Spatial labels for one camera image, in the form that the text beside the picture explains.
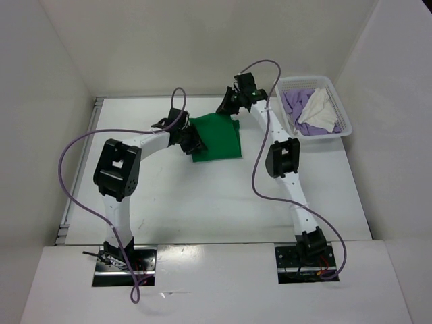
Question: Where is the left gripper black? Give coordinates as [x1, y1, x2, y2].
[178, 123, 207, 155]

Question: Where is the green t shirt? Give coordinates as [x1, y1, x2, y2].
[190, 113, 242, 163]

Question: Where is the white t shirt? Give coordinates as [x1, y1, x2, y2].
[292, 86, 338, 136]

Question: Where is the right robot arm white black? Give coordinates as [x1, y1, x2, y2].
[217, 87, 327, 265]

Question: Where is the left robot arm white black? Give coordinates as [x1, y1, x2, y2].
[93, 125, 207, 270]

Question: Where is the purple t shirt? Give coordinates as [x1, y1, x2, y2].
[281, 88, 342, 136]

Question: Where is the white plastic basket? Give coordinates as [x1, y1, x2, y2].
[276, 76, 352, 140]

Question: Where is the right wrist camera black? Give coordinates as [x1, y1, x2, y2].
[234, 72, 257, 93]

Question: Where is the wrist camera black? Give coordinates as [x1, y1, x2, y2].
[151, 108, 189, 132]
[234, 72, 257, 93]

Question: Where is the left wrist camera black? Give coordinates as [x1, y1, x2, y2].
[151, 108, 189, 132]

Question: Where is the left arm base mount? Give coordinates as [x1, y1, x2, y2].
[82, 246, 157, 287]

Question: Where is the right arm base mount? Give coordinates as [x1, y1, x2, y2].
[274, 243, 338, 284]

